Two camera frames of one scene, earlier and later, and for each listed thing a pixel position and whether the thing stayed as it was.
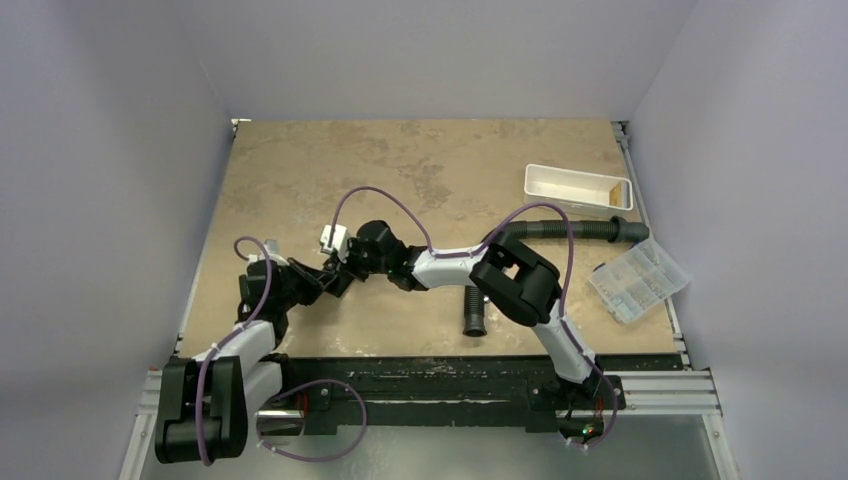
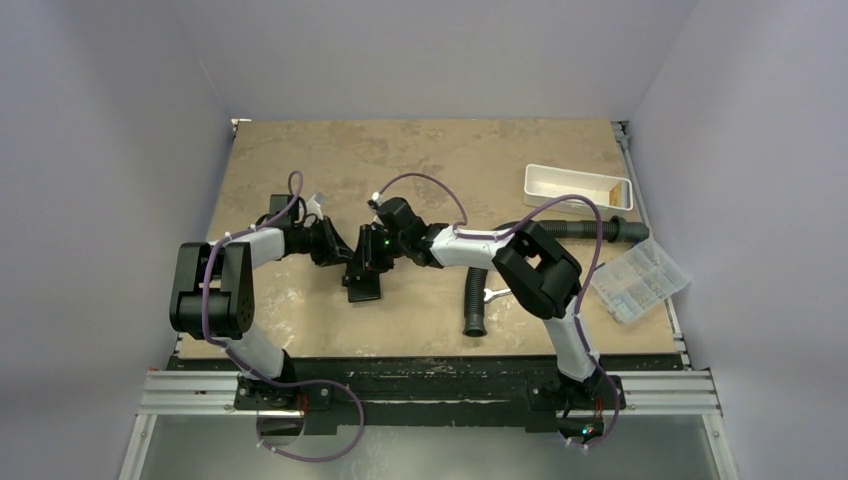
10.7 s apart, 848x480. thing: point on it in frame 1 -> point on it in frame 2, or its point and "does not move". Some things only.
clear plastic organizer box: (639, 280) does not move
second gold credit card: (616, 196) does not move
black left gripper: (313, 282) -> (334, 250)
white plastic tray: (578, 191) does not move
